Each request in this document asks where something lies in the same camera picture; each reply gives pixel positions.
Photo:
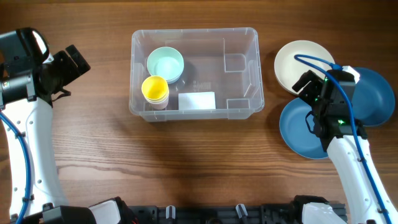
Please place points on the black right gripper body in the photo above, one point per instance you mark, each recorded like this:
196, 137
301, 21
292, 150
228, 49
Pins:
318, 108

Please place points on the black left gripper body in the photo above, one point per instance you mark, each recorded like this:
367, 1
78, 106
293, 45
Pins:
64, 70

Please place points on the cream plate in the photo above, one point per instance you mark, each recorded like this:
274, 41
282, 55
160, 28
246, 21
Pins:
288, 70

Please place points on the blue plate front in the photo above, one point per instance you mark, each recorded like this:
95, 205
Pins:
294, 131

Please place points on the dark blue plate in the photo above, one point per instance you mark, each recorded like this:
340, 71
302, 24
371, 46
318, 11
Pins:
373, 100

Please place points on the yellow plastic cup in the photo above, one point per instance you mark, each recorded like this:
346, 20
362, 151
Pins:
155, 88

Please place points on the mint green bowl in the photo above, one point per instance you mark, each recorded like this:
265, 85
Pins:
166, 62

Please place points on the pink plastic cup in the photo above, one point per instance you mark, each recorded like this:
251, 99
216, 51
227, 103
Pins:
159, 106

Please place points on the cream plastic cup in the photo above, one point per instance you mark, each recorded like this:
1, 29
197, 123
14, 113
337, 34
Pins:
157, 102

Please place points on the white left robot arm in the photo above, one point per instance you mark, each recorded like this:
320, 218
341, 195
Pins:
26, 112

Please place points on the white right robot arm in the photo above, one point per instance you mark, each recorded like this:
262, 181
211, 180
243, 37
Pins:
344, 139

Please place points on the clear plastic storage bin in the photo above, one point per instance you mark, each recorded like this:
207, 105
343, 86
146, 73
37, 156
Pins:
225, 61

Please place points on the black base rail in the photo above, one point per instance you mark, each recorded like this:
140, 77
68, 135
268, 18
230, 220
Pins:
271, 213

